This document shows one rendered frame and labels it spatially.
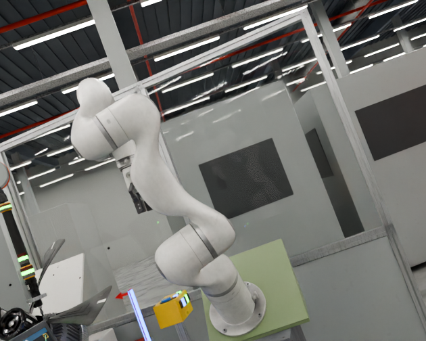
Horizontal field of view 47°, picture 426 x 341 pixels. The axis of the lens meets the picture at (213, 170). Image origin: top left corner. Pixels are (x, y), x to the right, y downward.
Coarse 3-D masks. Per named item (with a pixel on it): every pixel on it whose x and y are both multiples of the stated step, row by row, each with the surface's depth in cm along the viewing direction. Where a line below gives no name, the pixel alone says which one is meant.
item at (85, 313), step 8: (96, 296) 177; (104, 296) 172; (80, 304) 176; (88, 304) 171; (96, 304) 169; (64, 312) 174; (72, 312) 170; (80, 312) 167; (88, 312) 166; (96, 312) 164; (48, 320) 172; (56, 320) 169; (64, 320) 166; (72, 320) 164; (80, 320) 163; (88, 320) 161
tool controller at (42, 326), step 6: (42, 324) 111; (30, 330) 106; (36, 330) 108; (42, 330) 109; (48, 330) 111; (18, 336) 102; (24, 336) 104; (30, 336) 105; (36, 336) 106; (42, 336) 108; (48, 336) 110; (54, 336) 112
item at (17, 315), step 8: (8, 312) 176; (16, 312) 176; (24, 312) 174; (0, 320) 175; (8, 320) 175; (16, 320) 173; (24, 320) 172; (32, 320) 175; (40, 320) 183; (0, 328) 174; (8, 328) 173; (16, 328) 171; (24, 328) 171; (0, 336) 171; (8, 336) 170
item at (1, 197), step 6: (0, 192) 178; (0, 198) 177; (6, 198) 178; (30, 282) 175; (36, 282) 176; (30, 288) 175; (36, 288) 176; (30, 294) 176; (36, 294) 175; (36, 306) 175
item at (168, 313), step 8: (168, 296) 201; (176, 296) 194; (160, 304) 190; (168, 304) 189; (176, 304) 188; (160, 312) 190; (168, 312) 189; (176, 312) 188; (184, 312) 192; (160, 320) 190; (168, 320) 189; (176, 320) 188; (160, 328) 190
